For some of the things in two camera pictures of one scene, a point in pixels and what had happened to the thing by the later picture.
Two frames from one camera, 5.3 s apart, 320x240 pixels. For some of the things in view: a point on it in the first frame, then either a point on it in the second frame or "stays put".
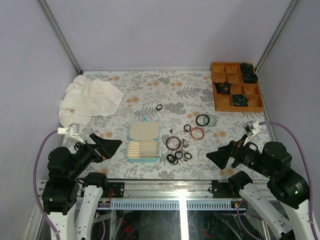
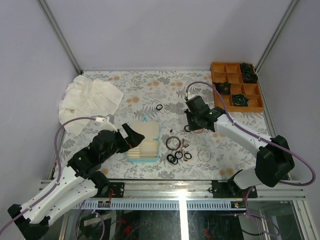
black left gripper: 107,148 to 135,138
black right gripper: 234,149 to 191,127
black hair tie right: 190,155 stays put
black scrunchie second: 250,77 stays put
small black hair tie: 156,107 stays put
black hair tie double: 172,159 stays put
